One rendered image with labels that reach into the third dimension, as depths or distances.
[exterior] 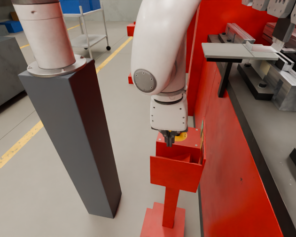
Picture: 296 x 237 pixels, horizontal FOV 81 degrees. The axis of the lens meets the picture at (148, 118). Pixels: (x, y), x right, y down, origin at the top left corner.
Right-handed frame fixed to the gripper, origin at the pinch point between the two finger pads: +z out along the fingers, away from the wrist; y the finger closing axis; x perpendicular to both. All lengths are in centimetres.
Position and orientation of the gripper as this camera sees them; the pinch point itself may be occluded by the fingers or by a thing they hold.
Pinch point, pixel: (169, 139)
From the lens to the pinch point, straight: 53.7
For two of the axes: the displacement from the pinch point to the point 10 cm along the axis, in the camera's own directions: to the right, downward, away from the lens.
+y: -9.7, -0.6, 2.5
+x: -2.4, 6.0, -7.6
